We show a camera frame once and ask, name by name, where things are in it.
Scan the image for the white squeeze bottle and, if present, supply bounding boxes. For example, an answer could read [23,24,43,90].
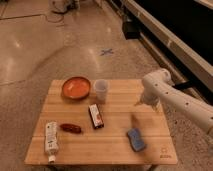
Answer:
[45,122,59,163]

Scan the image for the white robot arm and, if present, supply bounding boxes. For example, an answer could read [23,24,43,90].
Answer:
[136,68,213,138]

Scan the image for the orange ceramic bowl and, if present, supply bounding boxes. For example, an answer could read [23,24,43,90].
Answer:
[62,77,91,100]

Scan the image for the translucent plastic cup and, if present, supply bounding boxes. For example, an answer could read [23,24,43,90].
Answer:
[93,79,109,102]

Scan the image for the dark red sausage toy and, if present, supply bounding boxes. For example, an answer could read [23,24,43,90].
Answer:
[60,124,82,134]

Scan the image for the blue sponge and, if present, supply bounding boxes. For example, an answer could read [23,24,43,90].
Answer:
[127,128,146,152]

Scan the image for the black box on floor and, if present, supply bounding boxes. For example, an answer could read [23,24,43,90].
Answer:
[122,22,140,39]

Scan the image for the white machine base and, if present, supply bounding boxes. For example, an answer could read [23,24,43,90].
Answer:
[49,0,80,14]

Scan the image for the long white counter edge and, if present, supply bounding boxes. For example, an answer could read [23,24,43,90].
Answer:
[109,0,213,111]

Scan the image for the black floor cable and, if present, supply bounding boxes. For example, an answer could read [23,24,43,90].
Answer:
[43,8,68,28]

